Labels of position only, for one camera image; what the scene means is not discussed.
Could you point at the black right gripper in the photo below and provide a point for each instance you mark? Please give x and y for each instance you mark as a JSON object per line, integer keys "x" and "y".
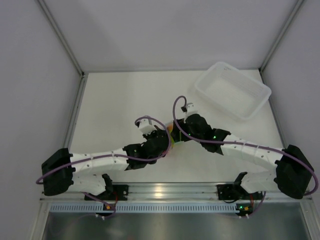
{"x": 176, "y": 134}

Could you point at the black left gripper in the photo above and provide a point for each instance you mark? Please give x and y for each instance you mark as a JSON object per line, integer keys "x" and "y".
{"x": 158, "y": 131}

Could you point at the clear zip top bag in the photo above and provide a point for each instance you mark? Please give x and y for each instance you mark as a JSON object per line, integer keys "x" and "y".
{"x": 175, "y": 129}

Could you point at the green fake apple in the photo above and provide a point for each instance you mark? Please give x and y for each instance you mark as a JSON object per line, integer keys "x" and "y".
{"x": 175, "y": 138}

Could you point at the orange fake peach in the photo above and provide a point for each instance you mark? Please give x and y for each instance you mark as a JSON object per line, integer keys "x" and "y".
{"x": 170, "y": 126}

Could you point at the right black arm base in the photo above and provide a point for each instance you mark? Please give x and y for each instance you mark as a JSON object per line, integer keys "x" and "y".
{"x": 231, "y": 193}

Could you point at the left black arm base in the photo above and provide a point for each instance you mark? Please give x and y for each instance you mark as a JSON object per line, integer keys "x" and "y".
{"x": 119, "y": 192}

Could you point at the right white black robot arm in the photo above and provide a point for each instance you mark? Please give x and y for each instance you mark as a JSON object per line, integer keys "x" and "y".
{"x": 285, "y": 169}

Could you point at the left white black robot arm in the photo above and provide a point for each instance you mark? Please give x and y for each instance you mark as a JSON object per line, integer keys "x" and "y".
{"x": 72, "y": 172}

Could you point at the white plastic basket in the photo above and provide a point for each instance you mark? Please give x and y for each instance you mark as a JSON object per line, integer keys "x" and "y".
{"x": 231, "y": 91}

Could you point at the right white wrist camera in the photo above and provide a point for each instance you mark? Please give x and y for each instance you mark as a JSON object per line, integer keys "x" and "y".
{"x": 188, "y": 109}

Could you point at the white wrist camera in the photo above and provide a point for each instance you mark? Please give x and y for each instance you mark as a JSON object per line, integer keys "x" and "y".
{"x": 188, "y": 109}
{"x": 145, "y": 126}

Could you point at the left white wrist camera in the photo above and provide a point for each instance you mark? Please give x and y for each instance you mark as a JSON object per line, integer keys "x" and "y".
{"x": 145, "y": 126}

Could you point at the aluminium mounting rail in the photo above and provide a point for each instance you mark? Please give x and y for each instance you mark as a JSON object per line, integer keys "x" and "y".
{"x": 167, "y": 191}

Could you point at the left aluminium frame post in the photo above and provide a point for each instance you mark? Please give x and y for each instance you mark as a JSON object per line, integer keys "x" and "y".
{"x": 59, "y": 34}

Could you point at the aluminium frame post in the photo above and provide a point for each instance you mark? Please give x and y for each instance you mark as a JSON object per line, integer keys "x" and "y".
{"x": 293, "y": 13}
{"x": 59, "y": 34}

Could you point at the white slotted cable duct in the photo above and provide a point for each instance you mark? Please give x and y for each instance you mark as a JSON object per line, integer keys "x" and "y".
{"x": 135, "y": 207}

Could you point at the right aluminium frame post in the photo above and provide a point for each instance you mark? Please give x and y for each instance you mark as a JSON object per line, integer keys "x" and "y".
{"x": 293, "y": 13}

